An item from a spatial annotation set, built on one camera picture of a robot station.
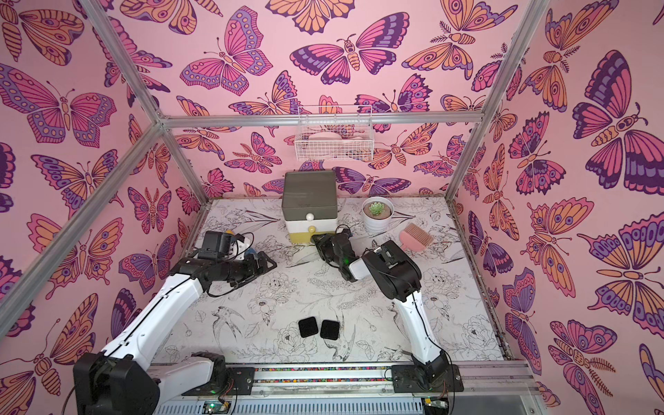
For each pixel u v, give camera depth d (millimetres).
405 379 730
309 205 907
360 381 747
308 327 815
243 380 737
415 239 1050
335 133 947
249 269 705
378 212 1003
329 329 822
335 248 838
